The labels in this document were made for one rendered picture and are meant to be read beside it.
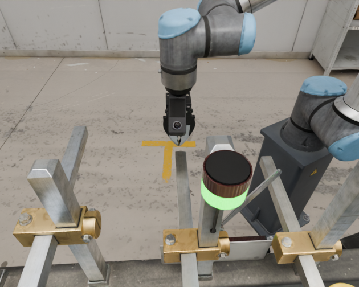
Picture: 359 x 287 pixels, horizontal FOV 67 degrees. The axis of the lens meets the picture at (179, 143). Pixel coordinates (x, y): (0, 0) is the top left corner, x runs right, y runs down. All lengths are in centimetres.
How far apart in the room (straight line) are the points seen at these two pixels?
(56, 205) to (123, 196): 129
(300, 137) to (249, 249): 61
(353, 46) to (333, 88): 247
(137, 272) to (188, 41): 56
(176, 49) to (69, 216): 40
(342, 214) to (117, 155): 162
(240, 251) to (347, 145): 49
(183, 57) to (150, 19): 240
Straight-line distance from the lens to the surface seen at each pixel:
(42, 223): 54
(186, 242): 59
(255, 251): 74
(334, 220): 60
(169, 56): 64
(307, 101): 112
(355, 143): 100
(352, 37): 351
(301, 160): 118
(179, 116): 68
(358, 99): 97
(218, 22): 65
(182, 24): 61
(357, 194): 53
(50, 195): 45
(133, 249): 156
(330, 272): 83
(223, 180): 32
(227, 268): 76
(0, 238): 184
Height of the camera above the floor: 140
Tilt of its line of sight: 44 degrees down
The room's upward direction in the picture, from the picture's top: straight up
